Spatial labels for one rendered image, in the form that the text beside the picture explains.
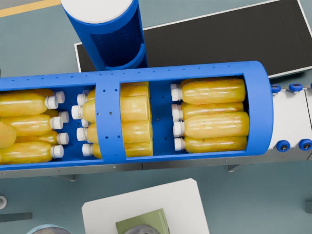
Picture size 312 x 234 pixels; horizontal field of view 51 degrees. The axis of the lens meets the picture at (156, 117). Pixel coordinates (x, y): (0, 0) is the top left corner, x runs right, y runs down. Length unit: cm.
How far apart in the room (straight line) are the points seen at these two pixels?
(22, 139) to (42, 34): 147
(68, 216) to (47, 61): 105
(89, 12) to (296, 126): 83
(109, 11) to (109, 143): 53
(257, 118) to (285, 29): 146
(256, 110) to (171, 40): 134
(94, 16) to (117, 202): 66
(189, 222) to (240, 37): 152
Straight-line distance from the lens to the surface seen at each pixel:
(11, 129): 101
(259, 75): 94
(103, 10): 124
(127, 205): 92
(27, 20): 262
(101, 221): 93
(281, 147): 117
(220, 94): 98
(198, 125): 94
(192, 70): 93
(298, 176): 221
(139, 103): 90
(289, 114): 125
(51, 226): 84
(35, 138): 113
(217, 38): 219
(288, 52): 225
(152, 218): 79
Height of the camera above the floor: 206
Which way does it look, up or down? 75 degrees down
